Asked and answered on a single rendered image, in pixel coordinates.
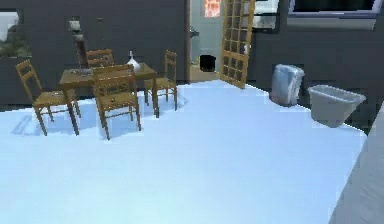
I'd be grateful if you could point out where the brown wooden dining chair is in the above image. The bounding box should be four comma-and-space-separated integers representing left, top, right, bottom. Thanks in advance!
143, 49, 179, 112
92, 64, 142, 141
85, 48, 115, 69
14, 58, 82, 137

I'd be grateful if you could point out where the small black box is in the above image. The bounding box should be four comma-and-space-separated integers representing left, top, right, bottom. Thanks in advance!
199, 54, 217, 73

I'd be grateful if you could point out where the white glass vase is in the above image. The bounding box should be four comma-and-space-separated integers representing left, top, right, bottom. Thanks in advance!
126, 50, 142, 73

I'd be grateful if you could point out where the brown wooden lattice door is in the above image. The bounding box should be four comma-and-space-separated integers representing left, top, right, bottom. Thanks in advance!
219, 0, 257, 90

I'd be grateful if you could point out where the grey lidded waste bin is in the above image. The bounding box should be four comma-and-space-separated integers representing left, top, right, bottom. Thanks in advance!
269, 63, 306, 108

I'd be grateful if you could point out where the orange framed picture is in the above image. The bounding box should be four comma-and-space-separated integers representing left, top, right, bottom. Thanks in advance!
204, 0, 222, 19

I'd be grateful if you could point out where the brown wooden dining table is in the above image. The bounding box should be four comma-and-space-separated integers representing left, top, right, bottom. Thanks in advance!
59, 62, 161, 137

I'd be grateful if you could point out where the white framed window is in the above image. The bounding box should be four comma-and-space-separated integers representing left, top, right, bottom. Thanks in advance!
287, 0, 384, 19
252, 0, 280, 31

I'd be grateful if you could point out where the dark brown pepper mill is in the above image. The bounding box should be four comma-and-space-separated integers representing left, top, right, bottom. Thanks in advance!
73, 33, 93, 75

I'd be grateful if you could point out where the white plastic tub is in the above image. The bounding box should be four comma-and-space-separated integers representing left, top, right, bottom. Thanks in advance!
307, 84, 367, 129

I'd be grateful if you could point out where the dark framed window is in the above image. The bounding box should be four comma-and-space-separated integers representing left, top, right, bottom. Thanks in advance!
0, 8, 33, 60

